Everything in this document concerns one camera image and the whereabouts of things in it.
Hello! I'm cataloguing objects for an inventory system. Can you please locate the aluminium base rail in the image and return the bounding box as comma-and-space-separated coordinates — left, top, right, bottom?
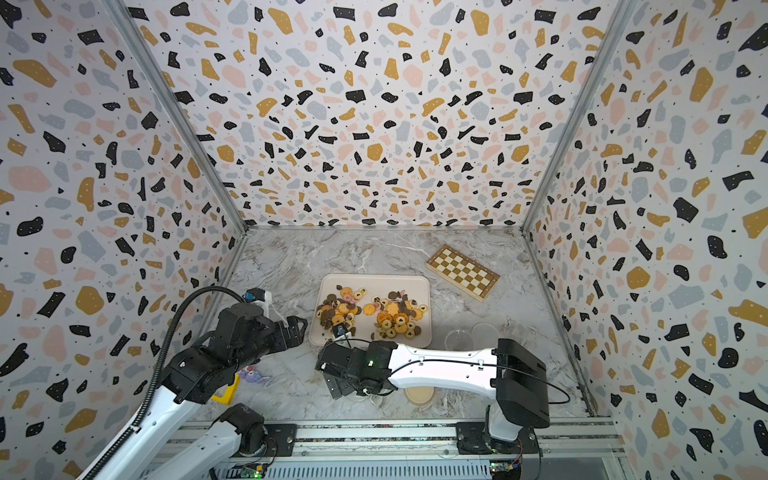
149, 419, 625, 480

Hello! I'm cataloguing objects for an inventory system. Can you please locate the yellow plastic letter toy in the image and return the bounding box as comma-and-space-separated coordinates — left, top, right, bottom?
211, 374, 241, 406

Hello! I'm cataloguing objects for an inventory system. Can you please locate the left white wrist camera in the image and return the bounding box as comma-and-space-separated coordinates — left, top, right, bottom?
242, 288, 272, 317

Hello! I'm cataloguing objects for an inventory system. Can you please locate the clear plastic cookie jar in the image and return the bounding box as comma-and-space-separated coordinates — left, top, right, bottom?
444, 322, 500, 351

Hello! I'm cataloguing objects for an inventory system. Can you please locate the wooden chessboard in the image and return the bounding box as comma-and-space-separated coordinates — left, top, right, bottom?
426, 244, 500, 302

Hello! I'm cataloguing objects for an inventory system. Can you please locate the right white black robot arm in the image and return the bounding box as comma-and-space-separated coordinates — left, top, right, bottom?
315, 338, 551, 442

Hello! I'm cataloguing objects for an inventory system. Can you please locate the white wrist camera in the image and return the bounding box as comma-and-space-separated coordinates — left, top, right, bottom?
331, 323, 349, 340
242, 288, 272, 317

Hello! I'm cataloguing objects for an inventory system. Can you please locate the small purple toy figure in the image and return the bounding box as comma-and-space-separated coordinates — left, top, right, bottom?
238, 366, 271, 385

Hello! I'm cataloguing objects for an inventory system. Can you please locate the pile of poured cookies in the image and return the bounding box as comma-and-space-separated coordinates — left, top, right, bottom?
361, 290, 430, 340

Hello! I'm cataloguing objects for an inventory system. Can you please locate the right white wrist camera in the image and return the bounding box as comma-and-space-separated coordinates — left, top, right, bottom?
331, 323, 349, 340

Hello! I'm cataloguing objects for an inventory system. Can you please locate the beige rectangular tray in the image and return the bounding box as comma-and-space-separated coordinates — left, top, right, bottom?
309, 274, 432, 348

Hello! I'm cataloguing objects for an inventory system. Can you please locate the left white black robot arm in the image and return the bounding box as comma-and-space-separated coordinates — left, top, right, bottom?
80, 302, 308, 479

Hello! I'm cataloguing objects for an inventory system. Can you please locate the beige round jar lid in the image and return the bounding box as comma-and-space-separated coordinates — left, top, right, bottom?
404, 387, 435, 406

